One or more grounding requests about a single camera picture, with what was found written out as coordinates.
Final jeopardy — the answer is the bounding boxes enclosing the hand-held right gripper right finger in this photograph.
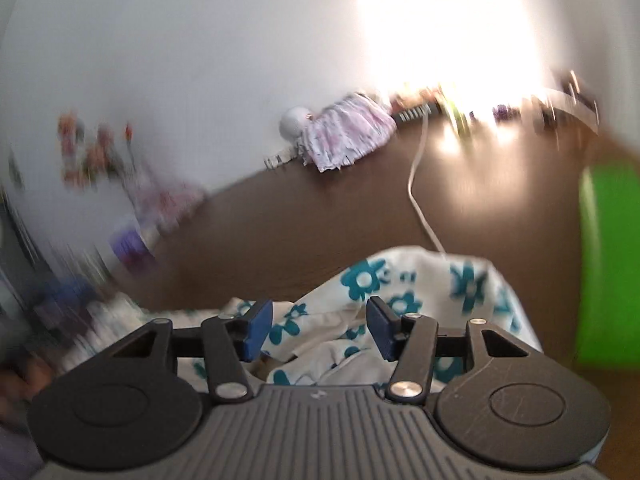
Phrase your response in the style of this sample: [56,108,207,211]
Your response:
[366,296,535,404]

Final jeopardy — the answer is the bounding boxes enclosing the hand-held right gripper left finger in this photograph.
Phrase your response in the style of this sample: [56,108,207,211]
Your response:
[107,298,275,404]

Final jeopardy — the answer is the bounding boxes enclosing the white teal floral garment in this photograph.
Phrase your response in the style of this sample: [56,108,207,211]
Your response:
[65,245,545,397]

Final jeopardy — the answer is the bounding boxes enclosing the purple box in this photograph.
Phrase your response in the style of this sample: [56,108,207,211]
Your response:
[111,217,153,268]

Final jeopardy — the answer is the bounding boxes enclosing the pink wrapped package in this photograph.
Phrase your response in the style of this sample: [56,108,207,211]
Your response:
[134,167,207,233]

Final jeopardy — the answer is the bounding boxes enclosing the white power strip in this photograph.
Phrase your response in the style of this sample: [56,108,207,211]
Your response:
[264,146,297,170]

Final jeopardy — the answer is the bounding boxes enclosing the small bottles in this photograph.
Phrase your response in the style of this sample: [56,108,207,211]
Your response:
[74,242,117,283]

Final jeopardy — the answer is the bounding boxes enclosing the purple cylinder container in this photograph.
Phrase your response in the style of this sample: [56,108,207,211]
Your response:
[47,277,98,313]

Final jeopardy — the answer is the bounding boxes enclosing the pink frilly cloth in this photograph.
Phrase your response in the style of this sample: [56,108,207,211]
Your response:
[296,92,399,174]

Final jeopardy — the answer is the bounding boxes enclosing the white round lamp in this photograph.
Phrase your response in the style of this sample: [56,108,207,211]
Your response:
[279,105,313,140]

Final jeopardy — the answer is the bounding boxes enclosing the stack of books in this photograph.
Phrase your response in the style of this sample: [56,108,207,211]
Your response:
[391,101,442,125]

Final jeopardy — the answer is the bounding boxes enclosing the green bottle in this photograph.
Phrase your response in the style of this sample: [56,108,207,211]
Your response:
[441,94,472,137]

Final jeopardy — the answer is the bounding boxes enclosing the green plastic chair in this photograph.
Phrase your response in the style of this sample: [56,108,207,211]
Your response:
[574,161,640,370]

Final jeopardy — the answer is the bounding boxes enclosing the artificial flower bouquet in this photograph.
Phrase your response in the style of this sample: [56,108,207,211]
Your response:
[56,112,151,193]

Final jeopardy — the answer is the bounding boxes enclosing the small dark object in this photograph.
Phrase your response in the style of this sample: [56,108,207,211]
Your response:
[492,104,522,125]

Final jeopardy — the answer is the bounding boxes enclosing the grey cabinet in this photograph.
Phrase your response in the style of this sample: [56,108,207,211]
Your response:
[0,160,33,321]

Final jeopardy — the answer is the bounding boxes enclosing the white cable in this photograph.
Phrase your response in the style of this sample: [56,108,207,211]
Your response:
[407,114,447,257]

